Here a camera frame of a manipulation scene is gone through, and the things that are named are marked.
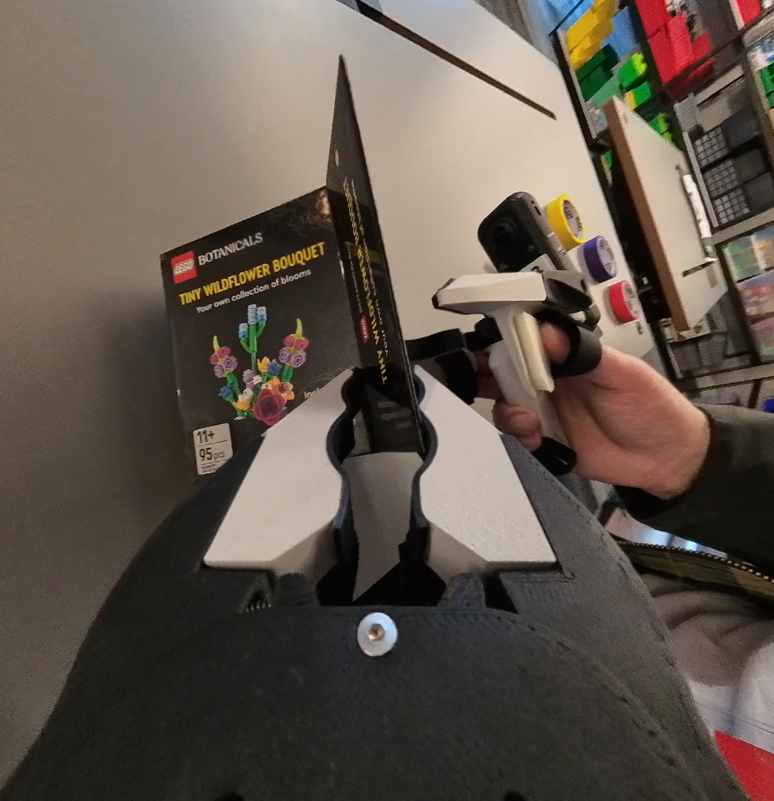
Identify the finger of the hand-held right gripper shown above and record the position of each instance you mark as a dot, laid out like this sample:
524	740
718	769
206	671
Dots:
487	293
437	345

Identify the clear storage bins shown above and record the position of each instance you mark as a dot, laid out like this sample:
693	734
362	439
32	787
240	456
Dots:
759	294

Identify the white side table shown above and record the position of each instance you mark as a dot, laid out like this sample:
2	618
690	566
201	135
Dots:
656	206

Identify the grey small-parts drawers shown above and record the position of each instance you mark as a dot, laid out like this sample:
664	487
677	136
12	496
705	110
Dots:
737	175

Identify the person's right hand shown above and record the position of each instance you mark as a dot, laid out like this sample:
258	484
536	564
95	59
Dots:
637	425

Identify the shelf of coloured bricks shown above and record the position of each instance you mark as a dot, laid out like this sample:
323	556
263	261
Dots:
668	37

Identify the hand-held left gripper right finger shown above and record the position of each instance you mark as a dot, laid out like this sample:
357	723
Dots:
481	500

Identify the purple tape roll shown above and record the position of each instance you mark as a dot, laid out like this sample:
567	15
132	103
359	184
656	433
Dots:
590	256

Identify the black lego flower box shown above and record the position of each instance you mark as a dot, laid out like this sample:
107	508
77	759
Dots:
255	350

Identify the yellow tape roll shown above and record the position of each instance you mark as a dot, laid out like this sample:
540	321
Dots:
559	209

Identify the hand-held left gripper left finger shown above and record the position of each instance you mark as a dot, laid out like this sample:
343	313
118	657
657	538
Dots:
280	500

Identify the person's right forearm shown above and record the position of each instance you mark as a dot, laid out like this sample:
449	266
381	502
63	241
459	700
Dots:
750	488

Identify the orange tape roll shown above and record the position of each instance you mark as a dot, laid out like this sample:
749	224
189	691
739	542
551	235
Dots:
615	303

